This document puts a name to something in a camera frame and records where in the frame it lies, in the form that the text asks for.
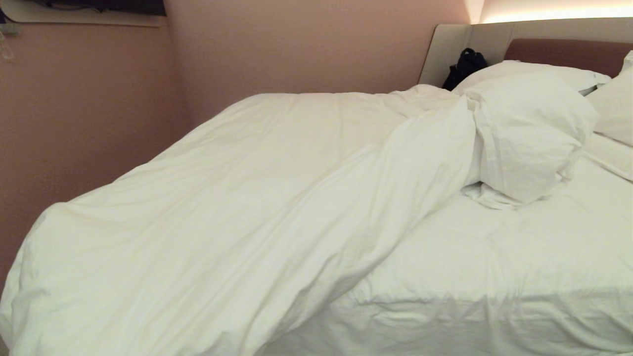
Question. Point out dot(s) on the white duvet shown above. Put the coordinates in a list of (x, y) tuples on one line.
[(237, 207)]

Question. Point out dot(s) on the bed with white sheet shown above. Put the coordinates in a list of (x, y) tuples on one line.
[(519, 267)]

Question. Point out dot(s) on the black bag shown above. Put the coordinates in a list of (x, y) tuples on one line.
[(464, 66)]

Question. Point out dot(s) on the white pillow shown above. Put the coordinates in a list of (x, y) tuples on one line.
[(615, 106), (539, 73)]

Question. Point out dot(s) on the beige and brown headboard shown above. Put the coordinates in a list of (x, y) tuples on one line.
[(554, 49)]

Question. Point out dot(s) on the dark wall-mounted screen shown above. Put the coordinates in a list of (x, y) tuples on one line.
[(99, 7)]

